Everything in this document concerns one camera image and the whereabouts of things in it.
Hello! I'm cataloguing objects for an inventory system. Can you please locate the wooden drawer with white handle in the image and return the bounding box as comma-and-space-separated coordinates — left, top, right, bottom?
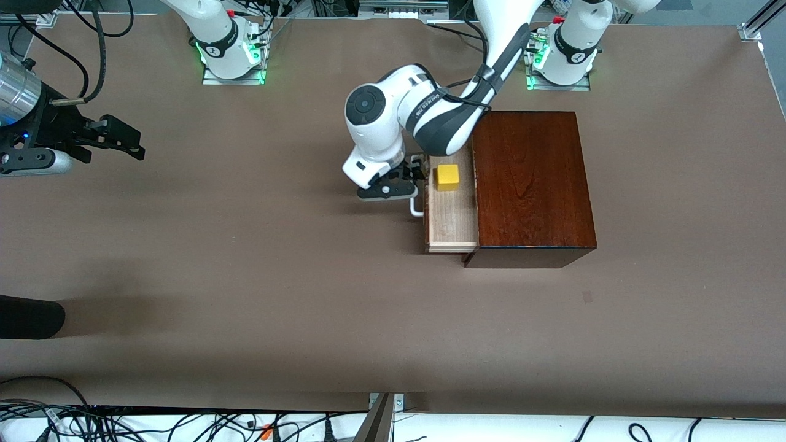
410, 153, 480, 254

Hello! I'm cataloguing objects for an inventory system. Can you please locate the dark brown wooden cabinet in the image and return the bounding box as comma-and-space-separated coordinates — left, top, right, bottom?
462, 111, 597, 269

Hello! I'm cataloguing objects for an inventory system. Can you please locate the white power strip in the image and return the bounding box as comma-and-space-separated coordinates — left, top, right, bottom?
359, 0, 449, 19

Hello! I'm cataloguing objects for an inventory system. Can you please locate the black padded object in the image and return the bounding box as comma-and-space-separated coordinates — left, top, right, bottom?
0, 295, 66, 339

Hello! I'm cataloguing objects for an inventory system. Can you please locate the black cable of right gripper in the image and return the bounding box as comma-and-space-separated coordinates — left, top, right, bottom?
52, 0, 111, 105

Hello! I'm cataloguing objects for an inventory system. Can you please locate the metal base plate of right arm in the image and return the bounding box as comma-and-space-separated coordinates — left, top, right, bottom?
201, 25, 268, 85

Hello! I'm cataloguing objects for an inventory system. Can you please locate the aluminium frame rail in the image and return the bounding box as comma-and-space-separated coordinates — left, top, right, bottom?
739, 0, 786, 42
0, 9, 57, 28

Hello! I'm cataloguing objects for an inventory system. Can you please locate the black cable across table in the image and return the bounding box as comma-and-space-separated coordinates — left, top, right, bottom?
427, 21, 486, 45

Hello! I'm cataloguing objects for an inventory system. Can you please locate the metal base plate of left arm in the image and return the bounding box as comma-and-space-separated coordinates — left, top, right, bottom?
524, 34, 592, 91

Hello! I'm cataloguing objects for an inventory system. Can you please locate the large black cable loop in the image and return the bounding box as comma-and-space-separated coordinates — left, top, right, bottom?
0, 376, 91, 409

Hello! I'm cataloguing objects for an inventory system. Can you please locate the aluminium profile bracket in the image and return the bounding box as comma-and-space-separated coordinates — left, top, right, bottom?
353, 393, 406, 442

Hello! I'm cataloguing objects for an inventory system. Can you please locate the white cable tray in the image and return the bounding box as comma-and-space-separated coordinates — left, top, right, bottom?
0, 410, 786, 442

